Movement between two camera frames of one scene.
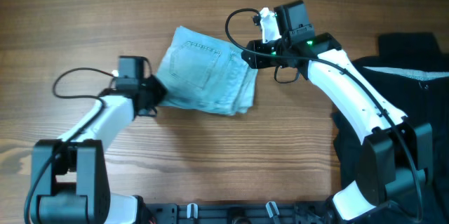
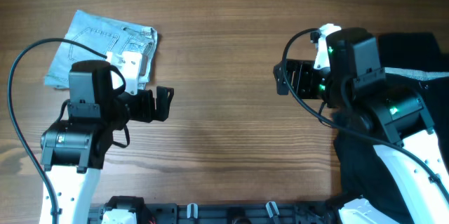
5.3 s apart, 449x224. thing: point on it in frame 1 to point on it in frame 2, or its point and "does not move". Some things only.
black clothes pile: [411, 71] does not move
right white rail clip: [269, 209] does not move
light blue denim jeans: [203, 71] to [103, 35]
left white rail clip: [192, 210] does not move
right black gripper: [251, 54] to [292, 79]
